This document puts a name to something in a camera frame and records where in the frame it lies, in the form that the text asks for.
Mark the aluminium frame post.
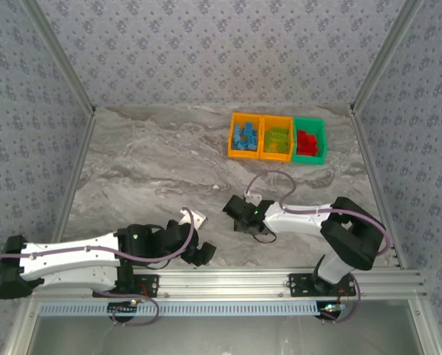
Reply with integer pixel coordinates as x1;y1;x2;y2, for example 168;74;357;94
350;0;427;112
21;0;97;114

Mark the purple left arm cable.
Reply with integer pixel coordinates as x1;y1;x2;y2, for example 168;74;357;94
0;206;197;327

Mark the small black controller board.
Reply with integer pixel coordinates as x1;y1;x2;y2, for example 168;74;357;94
318;301;347;320
107;300;140;315

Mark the grey metal lower panel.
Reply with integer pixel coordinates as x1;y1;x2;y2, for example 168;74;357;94
28;316;429;355

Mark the aluminium mounting rail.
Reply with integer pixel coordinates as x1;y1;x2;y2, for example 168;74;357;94
30;268;428;301

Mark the orange plastic bin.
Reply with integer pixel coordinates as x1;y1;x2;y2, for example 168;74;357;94
226;112;263;160
258;114;295;163

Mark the green plastic bin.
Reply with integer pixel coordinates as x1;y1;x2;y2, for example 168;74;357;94
290;116;328;166

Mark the aluminium table side rail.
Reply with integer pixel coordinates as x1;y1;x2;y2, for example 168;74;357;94
50;109;98;240
350;105;409;269

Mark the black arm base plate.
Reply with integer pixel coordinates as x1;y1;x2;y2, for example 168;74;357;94
132;273;161;297
288;272;357;299

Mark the slotted grey cable duct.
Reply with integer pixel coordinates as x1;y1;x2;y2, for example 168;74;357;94
38;300;320;317

